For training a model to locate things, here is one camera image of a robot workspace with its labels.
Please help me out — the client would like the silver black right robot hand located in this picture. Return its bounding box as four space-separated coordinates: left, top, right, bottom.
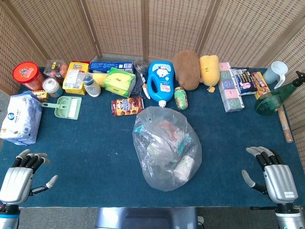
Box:
241 146 299 205

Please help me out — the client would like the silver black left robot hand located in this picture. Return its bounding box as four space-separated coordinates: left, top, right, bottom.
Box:
0 149 59 206

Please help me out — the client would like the clear plastic bag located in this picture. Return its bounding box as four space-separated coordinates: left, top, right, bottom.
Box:
132 106 203 192

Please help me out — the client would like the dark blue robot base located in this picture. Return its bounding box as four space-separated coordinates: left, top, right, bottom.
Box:
94 207 199 229

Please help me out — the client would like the white paper towel pack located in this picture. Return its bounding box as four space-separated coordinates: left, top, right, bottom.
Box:
0 90 43 146

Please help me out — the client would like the green transparent bottle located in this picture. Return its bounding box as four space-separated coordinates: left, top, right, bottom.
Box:
254 70 305 117

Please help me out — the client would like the blue felt table cover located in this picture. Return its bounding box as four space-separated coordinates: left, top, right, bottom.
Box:
0 66 305 208

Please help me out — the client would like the green dustpan with brush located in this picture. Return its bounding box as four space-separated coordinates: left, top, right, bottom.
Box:
41 95 82 121

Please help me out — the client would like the small yellow red box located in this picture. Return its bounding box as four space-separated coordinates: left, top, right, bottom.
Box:
30 89 50 103

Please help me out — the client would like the white paper cup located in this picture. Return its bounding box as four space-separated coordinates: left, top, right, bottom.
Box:
173 156 195 183

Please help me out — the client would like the red yellow snack packet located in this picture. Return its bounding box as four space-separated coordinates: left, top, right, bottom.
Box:
251 71 271 100

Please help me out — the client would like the snack jar with white lid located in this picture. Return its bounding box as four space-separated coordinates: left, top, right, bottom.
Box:
41 77 64 98

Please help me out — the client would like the pastel pocket tissue pack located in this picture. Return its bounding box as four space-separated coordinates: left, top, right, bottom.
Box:
218 62 245 114

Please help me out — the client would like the dark blue sanitary pad pack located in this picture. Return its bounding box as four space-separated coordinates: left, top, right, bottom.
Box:
231 67 258 96

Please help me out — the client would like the pale blue plastic pitcher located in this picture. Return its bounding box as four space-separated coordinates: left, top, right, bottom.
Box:
262 61 289 90

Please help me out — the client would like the red lidded canister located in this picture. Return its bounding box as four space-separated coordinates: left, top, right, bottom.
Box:
12 61 46 91

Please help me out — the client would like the yellow Lipo cracker box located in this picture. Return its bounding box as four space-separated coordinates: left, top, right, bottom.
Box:
62 62 90 96

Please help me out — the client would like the clear box with red contents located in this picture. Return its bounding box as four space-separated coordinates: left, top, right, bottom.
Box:
43 59 69 84

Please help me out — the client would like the white bottle with blue cap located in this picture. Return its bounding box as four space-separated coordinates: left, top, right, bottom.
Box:
81 72 102 98

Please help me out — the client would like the green drink can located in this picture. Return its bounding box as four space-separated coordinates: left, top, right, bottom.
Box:
173 86 189 111

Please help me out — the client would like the pale green container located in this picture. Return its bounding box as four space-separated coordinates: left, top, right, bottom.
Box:
146 141 163 156

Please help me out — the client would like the yellow plush toy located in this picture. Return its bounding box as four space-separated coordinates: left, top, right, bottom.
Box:
199 54 221 87

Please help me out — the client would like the yellow sponge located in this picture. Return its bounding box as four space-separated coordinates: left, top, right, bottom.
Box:
92 72 108 88

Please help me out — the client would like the Hello Panda biscuit box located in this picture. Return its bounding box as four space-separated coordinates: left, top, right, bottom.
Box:
111 96 145 117

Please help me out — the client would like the green tissue pack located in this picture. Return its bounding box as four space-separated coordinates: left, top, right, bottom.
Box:
103 67 137 98

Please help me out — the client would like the brown plush toy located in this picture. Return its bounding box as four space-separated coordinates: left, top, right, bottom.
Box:
172 50 202 92

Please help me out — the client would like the blue cling wrap box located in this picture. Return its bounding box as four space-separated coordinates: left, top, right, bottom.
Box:
89 61 134 74

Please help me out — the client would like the blue detergent bottle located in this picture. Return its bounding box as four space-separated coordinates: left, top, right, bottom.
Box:
146 60 174 108

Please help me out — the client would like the grey cloth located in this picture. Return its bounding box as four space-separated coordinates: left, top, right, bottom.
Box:
127 75 148 99

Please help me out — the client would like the wicker folding screen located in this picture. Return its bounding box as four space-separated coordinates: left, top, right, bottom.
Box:
0 0 305 172

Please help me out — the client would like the white handled knife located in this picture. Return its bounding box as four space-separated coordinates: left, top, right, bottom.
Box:
140 72 152 100

